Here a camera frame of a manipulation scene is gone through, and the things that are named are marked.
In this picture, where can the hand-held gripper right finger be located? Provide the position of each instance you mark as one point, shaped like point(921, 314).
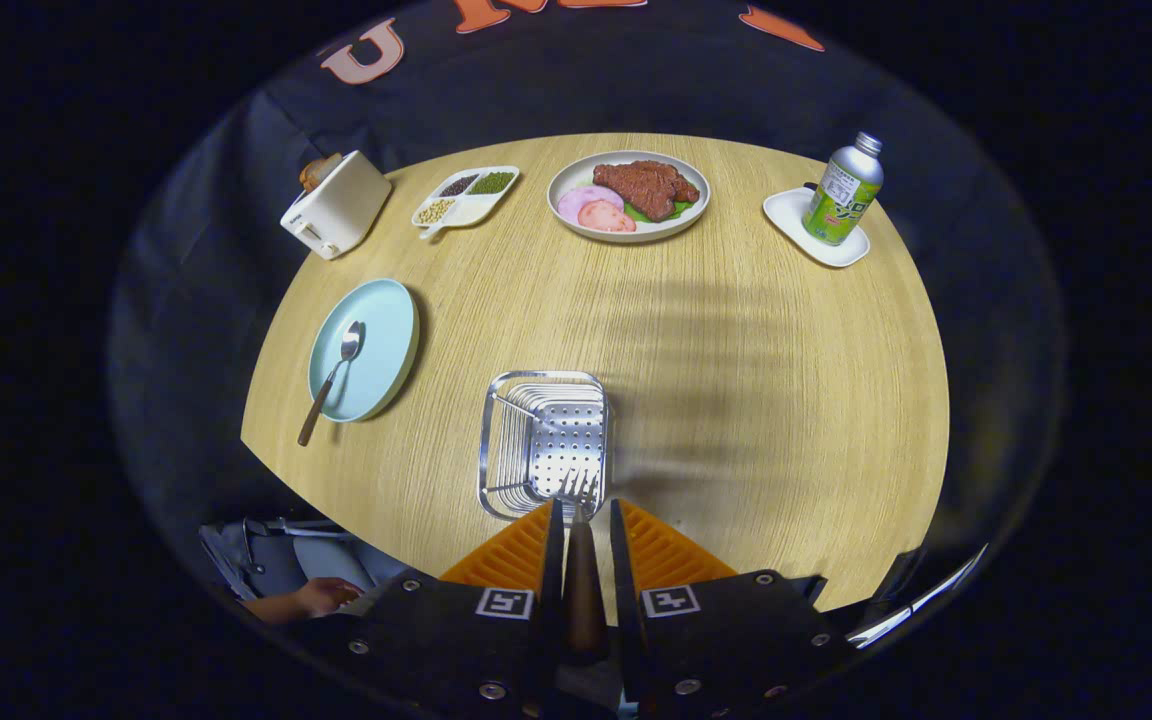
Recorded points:
point(726, 630)

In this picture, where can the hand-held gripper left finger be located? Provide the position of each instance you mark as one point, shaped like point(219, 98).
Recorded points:
point(436, 630)

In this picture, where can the person's grey clothing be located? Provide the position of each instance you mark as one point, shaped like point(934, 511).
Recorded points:
point(326, 560)

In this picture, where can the light blue round plate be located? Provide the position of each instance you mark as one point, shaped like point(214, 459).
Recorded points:
point(386, 340)

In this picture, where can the pile of yellow soybeans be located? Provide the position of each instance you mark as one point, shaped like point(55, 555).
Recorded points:
point(435, 210)

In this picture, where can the white square saucer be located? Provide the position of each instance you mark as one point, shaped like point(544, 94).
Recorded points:
point(786, 212)

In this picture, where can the green lettuce leaf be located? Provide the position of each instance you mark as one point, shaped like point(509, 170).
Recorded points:
point(676, 210)

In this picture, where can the white divided dish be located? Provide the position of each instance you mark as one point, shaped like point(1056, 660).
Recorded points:
point(481, 208)

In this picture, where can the white toaster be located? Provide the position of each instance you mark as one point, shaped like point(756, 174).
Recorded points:
point(336, 215)

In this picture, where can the reddish ham slice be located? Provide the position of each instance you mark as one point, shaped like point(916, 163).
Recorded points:
point(608, 217)

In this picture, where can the pile of dark red beans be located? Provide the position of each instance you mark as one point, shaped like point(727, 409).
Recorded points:
point(457, 186)

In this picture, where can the green and silver drink bottle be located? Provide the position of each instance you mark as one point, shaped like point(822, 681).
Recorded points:
point(841, 200)

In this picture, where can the pile of green mung beans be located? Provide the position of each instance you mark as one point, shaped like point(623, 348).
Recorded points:
point(492, 182)

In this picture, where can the brown grilled steak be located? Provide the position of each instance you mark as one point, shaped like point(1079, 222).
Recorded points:
point(646, 185)

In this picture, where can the pale pink ham slice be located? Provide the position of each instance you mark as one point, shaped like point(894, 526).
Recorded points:
point(576, 200)

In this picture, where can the brown toast slice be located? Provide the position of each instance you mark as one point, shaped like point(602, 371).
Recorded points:
point(329, 165)
point(310, 178)

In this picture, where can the round grey dinner plate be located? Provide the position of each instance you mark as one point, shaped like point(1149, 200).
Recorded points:
point(568, 170)

